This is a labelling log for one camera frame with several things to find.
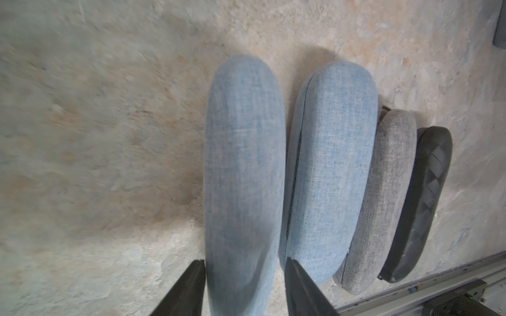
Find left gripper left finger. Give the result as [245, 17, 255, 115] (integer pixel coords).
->
[150, 260, 206, 316]

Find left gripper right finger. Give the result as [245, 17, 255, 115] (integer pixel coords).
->
[285, 258, 339, 316]

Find beige glasses case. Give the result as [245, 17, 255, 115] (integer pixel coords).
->
[333, 109, 417, 295]

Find blue case pink glasses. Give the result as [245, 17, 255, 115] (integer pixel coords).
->
[279, 61, 379, 284]

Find tan blue glasses case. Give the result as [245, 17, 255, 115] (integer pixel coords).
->
[203, 55, 286, 315]

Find black tan case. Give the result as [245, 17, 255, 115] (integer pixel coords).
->
[379, 126, 453, 283]

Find teal glasses case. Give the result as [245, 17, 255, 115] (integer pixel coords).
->
[493, 0, 506, 50]

